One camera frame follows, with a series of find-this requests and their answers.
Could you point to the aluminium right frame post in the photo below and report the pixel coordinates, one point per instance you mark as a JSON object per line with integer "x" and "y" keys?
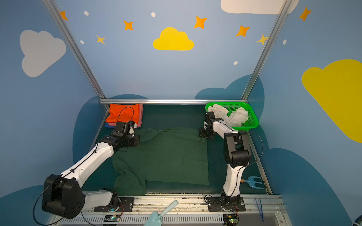
{"x": 286, "y": 8}

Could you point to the green circuit board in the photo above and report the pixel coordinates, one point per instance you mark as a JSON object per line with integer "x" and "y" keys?
{"x": 112, "y": 218}
{"x": 230, "y": 220}

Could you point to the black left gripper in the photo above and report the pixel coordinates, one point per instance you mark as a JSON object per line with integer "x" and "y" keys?
{"x": 133, "y": 140}

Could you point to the green plastic basket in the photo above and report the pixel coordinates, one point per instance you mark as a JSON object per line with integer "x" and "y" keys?
{"x": 252, "y": 123}

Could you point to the blue folded t shirt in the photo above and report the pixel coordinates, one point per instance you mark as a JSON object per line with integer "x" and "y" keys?
{"x": 110, "y": 125}

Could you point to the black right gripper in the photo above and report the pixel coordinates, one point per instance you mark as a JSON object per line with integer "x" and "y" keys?
{"x": 205, "y": 133}

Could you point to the white t shirt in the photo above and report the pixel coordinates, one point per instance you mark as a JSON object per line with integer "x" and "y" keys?
{"x": 235, "y": 118}

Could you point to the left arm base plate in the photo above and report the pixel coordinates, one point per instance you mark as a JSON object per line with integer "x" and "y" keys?
{"x": 117, "y": 205}

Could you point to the orange folded t shirt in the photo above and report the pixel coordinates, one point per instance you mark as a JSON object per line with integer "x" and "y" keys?
{"x": 124, "y": 113}

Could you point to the left green circuit board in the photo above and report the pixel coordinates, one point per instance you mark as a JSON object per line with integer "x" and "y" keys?
{"x": 112, "y": 218}

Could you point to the aluminium frame post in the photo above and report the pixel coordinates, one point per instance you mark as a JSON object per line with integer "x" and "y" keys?
{"x": 61, "y": 24}
{"x": 286, "y": 8}

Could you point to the teal toy trowel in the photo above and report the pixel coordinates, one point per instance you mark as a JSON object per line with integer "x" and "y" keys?
{"x": 155, "y": 218}

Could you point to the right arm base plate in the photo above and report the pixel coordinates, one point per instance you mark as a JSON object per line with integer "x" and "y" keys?
{"x": 225, "y": 203}

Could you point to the right green circuit board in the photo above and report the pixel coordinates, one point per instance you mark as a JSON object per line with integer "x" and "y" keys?
{"x": 230, "y": 220}

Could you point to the pink folded t shirt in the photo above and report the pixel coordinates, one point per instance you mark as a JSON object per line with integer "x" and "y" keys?
{"x": 140, "y": 115}

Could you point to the aluminium back frame rail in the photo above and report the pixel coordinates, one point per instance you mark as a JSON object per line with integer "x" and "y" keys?
{"x": 166, "y": 101}

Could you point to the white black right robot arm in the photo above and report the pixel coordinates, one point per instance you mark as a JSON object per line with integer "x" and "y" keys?
{"x": 237, "y": 155}

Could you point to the aluminium right floor rail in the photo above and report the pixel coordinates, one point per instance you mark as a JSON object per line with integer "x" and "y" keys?
{"x": 257, "y": 162}

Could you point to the dark green t shirt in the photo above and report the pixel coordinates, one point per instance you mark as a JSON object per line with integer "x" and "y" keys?
{"x": 172, "y": 155}

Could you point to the aluminium left frame post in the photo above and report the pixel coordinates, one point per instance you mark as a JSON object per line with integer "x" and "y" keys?
{"x": 61, "y": 24}

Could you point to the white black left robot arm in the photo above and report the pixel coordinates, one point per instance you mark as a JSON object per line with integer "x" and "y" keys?
{"x": 63, "y": 195}

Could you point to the wooden handled blue tool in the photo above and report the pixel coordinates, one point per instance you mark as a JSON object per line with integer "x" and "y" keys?
{"x": 253, "y": 182}

